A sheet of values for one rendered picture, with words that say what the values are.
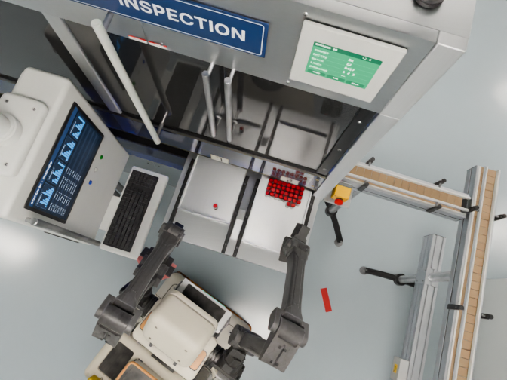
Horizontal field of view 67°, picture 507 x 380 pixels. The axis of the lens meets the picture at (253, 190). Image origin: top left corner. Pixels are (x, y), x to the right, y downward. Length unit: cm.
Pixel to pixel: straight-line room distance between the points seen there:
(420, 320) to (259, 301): 101
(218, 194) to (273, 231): 33
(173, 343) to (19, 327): 182
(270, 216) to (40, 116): 107
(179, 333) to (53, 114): 82
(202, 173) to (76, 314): 144
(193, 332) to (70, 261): 172
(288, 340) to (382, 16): 81
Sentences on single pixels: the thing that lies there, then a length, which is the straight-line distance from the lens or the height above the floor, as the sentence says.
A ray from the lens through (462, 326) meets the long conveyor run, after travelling 202.
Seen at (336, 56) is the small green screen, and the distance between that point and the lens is 90.
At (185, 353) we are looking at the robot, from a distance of 137.
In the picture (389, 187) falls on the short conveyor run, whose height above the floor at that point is 97.
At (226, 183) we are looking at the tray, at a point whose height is 88.
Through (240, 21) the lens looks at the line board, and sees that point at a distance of 90.
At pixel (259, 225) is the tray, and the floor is 88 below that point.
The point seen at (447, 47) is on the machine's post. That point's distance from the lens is 86.
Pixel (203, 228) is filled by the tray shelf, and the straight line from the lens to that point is 186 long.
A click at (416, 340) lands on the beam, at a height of 55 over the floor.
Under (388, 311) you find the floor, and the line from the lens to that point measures 292.
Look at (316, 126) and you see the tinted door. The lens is 124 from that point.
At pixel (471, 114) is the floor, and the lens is 356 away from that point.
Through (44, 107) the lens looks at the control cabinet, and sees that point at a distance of 140.
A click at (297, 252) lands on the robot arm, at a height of 140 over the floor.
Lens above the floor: 271
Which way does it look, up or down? 75 degrees down
